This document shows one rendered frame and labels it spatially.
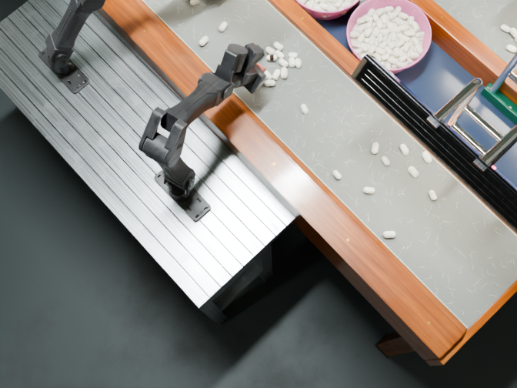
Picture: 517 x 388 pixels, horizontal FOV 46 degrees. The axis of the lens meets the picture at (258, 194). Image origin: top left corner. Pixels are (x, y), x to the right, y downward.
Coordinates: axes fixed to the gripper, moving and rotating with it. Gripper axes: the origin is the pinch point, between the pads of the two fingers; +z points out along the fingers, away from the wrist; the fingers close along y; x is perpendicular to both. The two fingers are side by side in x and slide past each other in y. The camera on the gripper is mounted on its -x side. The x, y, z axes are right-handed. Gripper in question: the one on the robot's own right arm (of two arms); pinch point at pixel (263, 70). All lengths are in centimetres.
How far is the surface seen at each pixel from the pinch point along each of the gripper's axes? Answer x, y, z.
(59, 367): 139, -8, -38
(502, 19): -40, -36, 59
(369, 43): -16.0, -13.1, 30.5
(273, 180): 17.2, -26.7, -12.4
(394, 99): -26.3, -39.5, -10.6
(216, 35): 5.7, 22.8, 4.7
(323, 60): -6.4, -7.4, 19.1
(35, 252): 126, 36, -23
